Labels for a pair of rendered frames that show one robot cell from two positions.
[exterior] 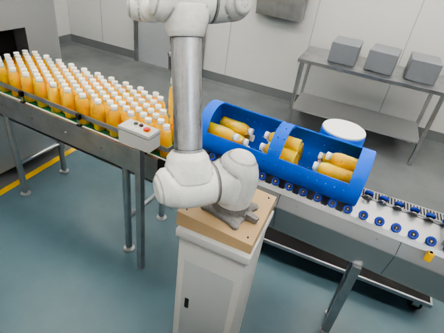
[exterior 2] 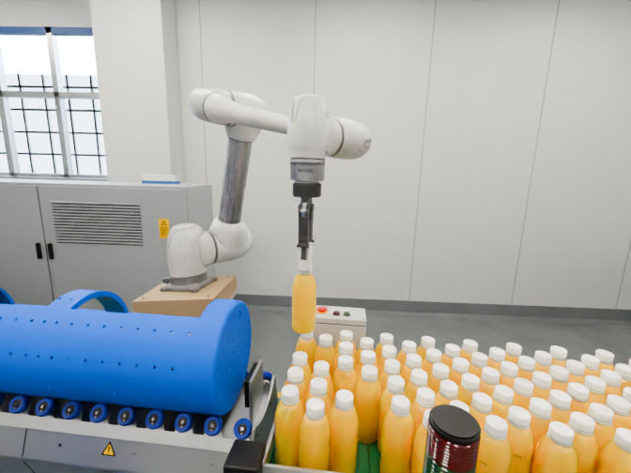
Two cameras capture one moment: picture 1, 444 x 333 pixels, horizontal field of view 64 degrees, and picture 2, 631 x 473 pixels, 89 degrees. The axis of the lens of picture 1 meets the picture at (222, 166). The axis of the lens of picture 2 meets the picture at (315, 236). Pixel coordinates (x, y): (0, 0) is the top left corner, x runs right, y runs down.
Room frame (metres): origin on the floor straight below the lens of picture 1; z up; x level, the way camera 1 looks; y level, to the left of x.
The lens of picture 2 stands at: (2.57, 0.08, 1.57)
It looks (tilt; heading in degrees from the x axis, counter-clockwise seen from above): 11 degrees down; 163
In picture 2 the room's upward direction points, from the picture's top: 2 degrees clockwise
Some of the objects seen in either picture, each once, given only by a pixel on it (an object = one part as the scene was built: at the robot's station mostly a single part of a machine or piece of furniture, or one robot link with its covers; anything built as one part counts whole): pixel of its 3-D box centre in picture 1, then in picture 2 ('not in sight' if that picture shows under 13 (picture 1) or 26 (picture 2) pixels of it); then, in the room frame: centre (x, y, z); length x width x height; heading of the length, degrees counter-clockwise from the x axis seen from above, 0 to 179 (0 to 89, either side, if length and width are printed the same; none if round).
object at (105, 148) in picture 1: (94, 162); not in sight; (2.13, 0.95, 0.45); 1.64 x 0.48 x 0.90; 67
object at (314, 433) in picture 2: not in sight; (314, 445); (2.01, 0.26, 0.99); 0.07 x 0.07 x 0.19
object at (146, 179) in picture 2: not in sight; (161, 179); (-0.14, -0.34, 1.48); 0.24 x 0.12 x 0.08; 79
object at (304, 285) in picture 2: (174, 99); (303, 299); (1.75, 0.30, 1.22); 0.07 x 0.07 x 0.19
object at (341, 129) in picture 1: (343, 129); not in sight; (2.09, -0.75, 1.03); 0.28 x 0.28 x 0.01
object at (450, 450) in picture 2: not in sight; (452, 438); (2.28, 0.37, 1.23); 0.06 x 0.06 x 0.04
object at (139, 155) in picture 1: (140, 213); not in sight; (1.61, 0.46, 0.50); 0.04 x 0.04 x 1.00; 67
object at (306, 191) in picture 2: not in sight; (306, 199); (1.76, 0.30, 1.50); 0.08 x 0.07 x 0.09; 157
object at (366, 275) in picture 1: (323, 244); not in sight; (2.01, -0.87, 0.07); 1.50 x 0.52 x 0.15; 71
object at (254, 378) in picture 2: not in sight; (253, 390); (1.80, 0.15, 0.99); 0.10 x 0.02 x 0.12; 157
